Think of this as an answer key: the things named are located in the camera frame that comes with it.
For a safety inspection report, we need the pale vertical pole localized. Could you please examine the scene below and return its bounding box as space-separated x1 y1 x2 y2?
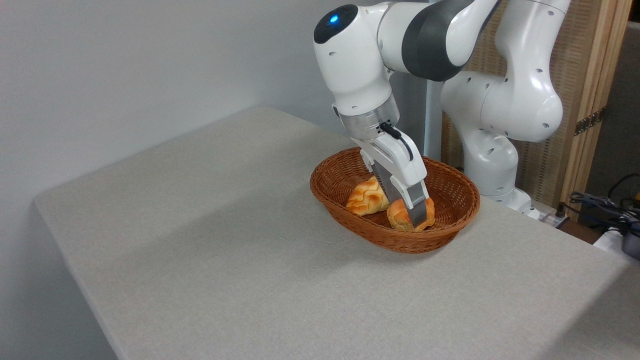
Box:
423 80 446 162

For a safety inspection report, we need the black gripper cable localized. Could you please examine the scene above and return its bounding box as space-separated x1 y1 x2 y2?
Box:
379 122 414 162

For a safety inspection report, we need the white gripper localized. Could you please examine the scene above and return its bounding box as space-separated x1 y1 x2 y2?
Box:
358 132 435 228

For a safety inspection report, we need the bundle of dark cables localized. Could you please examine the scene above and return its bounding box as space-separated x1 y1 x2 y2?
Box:
562 172 640 236

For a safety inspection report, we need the long braided bread loaf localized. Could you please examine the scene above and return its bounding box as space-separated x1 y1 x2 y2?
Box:
345 175 391 217

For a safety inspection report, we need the brass screen hinge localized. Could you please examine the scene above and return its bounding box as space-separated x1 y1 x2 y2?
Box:
574 106 607 137

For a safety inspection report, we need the dark grey device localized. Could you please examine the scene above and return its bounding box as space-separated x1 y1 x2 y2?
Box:
621 231 640 261

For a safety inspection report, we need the round orange bread bun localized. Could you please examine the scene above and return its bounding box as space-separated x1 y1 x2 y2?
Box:
386 197 436 233

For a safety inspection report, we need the white cloth-like object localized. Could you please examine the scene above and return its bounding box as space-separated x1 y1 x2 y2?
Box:
592 226 640 266

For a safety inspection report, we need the brown wicker basket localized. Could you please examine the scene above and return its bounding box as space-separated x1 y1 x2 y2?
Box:
309 145 481 254

